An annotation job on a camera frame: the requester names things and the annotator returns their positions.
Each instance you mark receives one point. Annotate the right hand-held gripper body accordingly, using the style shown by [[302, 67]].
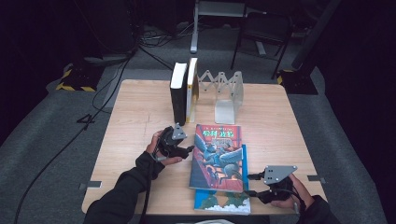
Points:
[[278, 175]]

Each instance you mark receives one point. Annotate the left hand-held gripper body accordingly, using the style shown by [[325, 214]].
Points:
[[169, 144]]

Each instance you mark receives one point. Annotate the red illustrated book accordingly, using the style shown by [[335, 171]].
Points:
[[218, 158]]

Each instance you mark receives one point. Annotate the thick blue book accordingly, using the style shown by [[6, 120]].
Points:
[[224, 202]]

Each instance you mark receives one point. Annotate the black book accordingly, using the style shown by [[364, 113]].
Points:
[[179, 99]]

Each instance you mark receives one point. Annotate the expandable metal book rack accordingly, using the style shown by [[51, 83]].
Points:
[[225, 109]]

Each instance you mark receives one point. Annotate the yellow book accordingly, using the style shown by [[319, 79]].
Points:
[[191, 93]]

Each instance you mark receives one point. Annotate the person's left hand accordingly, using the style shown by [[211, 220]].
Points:
[[153, 149]]

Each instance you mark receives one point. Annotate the person's right hand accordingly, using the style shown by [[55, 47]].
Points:
[[300, 196]]

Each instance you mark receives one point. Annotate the grey tape strip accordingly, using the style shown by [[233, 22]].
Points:
[[316, 179], [91, 184]]

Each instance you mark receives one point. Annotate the person's light clothing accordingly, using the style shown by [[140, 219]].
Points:
[[214, 222]]

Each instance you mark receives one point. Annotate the yellow black striped base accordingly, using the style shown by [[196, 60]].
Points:
[[77, 79], [299, 84]]

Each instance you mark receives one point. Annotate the grey metal stand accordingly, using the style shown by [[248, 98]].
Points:
[[194, 31]]

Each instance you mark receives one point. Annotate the black chair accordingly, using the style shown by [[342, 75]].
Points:
[[264, 34]]

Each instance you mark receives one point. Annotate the dark slanted post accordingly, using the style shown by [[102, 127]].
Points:
[[314, 34]]

